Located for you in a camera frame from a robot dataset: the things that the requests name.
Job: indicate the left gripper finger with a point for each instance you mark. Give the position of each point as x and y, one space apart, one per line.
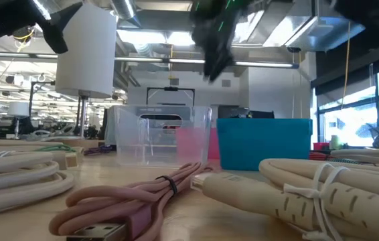
57 31

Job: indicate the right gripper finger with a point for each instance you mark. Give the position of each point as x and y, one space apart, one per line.
217 62

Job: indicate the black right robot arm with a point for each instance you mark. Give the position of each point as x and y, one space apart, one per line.
377 20

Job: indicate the white shade table lamp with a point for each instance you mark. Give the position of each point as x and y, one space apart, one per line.
85 50

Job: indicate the black monitor row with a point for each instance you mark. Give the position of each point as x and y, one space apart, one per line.
233 112

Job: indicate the pink plastic bin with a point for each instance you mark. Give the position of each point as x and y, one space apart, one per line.
213 144

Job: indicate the small white shade lamp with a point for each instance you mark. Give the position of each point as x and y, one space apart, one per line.
18 108

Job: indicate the teal plastic bin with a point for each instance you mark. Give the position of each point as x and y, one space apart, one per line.
263 144

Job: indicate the clear plastic bin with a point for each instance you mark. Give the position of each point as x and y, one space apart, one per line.
129 134

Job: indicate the small red box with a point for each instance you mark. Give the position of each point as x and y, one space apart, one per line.
321 146

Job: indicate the yellow-green cup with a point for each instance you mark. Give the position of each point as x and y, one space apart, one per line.
335 142

